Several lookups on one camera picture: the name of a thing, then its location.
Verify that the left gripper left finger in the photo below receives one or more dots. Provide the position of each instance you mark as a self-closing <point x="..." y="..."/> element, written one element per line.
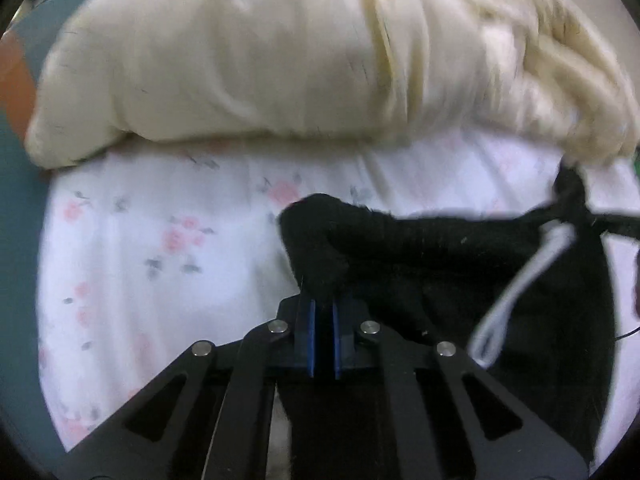
<point x="208" y="415"/>

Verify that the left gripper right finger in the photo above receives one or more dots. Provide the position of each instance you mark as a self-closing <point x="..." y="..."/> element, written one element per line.
<point x="425" y="410"/>

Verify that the black pants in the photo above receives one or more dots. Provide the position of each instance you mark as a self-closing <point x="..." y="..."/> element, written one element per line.
<point x="529" y="299"/>

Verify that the floral white bed sheet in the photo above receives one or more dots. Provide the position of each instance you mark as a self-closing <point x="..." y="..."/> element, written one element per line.
<point x="149" y="248"/>

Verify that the cream crumpled duvet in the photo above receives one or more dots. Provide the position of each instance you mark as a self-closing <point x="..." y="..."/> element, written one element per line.
<point x="169" y="70"/>

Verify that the teal bed frame padding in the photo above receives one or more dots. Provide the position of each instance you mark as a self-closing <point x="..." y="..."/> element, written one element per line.
<point x="28" y="29"/>

